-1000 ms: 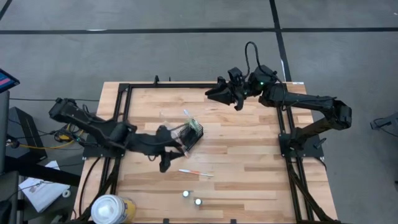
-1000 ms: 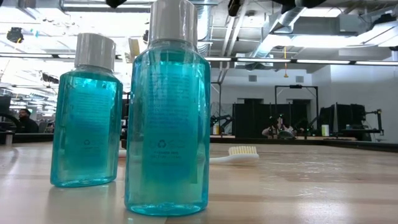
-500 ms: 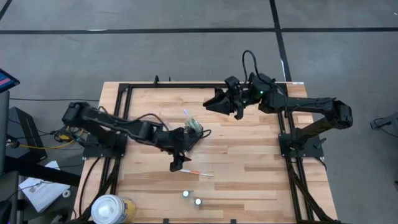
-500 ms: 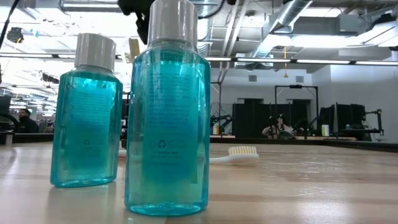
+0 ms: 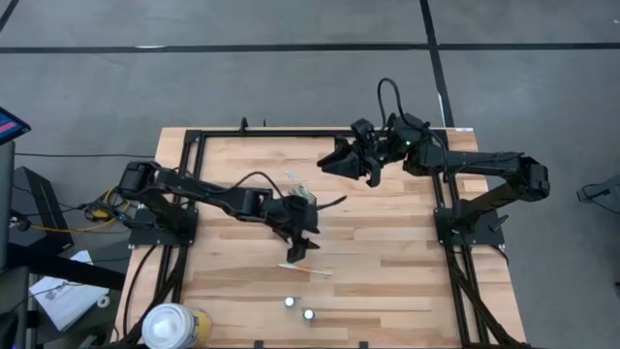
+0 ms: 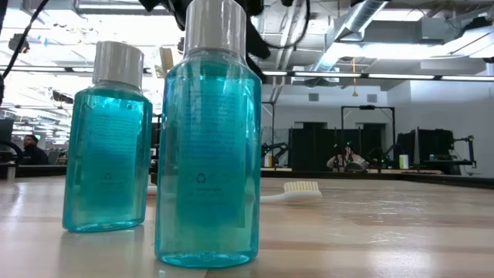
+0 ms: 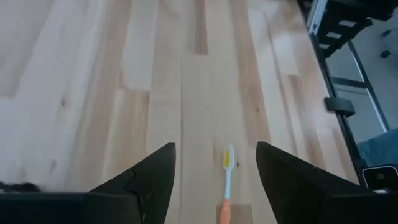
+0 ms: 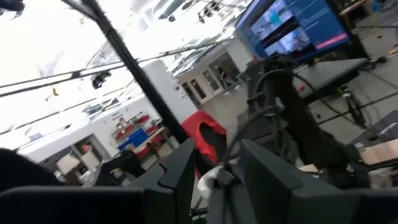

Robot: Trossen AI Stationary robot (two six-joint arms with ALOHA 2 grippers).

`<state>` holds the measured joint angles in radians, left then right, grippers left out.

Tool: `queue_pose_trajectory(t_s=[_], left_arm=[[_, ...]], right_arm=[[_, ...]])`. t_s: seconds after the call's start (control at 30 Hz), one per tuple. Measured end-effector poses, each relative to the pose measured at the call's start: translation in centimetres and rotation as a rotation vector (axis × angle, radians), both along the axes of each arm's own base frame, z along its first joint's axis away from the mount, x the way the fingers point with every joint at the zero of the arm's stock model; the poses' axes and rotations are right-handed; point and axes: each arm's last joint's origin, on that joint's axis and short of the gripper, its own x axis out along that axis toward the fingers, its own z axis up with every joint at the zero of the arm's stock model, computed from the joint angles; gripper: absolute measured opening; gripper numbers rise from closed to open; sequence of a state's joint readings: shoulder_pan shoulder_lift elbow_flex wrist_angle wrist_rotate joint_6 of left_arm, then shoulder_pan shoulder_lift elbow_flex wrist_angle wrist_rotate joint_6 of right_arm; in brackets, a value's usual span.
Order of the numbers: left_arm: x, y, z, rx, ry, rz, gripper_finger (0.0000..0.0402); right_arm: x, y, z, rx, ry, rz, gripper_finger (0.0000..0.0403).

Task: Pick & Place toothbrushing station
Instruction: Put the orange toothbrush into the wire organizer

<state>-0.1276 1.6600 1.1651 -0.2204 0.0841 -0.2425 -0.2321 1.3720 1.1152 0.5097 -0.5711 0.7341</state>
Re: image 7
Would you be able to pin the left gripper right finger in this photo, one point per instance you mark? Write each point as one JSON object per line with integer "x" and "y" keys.
{"x": 304, "y": 199}

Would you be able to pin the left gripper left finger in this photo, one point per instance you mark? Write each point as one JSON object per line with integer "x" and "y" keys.
{"x": 140, "y": 199}

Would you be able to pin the orange white toothbrush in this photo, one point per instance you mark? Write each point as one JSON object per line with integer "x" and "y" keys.
{"x": 228, "y": 186}

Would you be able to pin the teal blue object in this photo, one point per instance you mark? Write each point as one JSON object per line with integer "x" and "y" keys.
{"x": 382, "y": 149}

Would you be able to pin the black table clamp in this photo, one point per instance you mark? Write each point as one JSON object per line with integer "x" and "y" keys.
{"x": 340, "y": 107}

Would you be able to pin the black table-level camera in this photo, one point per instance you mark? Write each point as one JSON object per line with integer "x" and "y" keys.
{"x": 381, "y": 177}

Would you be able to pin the black table frame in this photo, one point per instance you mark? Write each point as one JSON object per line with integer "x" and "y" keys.
{"x": 373, "y": 9}

